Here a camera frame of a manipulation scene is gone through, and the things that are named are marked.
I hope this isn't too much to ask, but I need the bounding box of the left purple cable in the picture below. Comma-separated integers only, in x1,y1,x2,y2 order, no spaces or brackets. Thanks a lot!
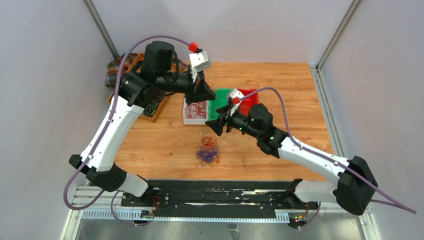
63,35,200,227

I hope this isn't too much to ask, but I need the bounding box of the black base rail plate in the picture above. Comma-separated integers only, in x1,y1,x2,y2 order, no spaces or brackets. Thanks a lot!
115,180,318,219

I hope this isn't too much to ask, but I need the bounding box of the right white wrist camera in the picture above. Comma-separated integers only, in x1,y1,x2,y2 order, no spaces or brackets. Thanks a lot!
226,88,245,117

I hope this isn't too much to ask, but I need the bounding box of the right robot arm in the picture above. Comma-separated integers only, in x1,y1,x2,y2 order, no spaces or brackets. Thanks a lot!
205,103,378,216

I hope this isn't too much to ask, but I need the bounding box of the orange and purple wire tangle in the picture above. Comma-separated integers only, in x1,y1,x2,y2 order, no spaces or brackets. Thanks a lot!
194,134,222,169

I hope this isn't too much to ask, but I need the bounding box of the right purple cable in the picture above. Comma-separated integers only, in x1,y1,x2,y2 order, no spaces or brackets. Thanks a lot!
231,87,418,215

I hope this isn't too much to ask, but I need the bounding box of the red plastic bin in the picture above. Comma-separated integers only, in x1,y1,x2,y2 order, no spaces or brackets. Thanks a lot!
238,88,259,116

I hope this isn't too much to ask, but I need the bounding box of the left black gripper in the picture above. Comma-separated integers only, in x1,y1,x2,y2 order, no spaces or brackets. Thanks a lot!
157,67,217,106

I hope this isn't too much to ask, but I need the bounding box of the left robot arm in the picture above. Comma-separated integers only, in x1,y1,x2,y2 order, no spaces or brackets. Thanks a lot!
69,41,216,207

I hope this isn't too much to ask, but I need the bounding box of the plaid cloth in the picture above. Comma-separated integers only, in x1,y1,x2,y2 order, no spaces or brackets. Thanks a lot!
105,50,201,93

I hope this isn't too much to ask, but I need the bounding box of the white plastic bin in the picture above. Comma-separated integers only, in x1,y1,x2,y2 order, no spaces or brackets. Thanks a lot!
182,98,209,125

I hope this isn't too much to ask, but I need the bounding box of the green plastic bin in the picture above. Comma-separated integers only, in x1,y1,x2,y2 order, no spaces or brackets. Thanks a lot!
208,88,232,120

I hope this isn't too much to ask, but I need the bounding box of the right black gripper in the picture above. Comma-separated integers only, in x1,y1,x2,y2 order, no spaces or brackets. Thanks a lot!
205,104,261,140

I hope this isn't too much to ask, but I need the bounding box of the orange wooden compartment tray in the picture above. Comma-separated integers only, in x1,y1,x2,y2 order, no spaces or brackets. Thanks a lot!
105,53,172,123

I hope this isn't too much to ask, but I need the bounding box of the purple cable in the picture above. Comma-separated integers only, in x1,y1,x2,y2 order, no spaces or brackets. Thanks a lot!
63,35,200,227
231,87,418,215

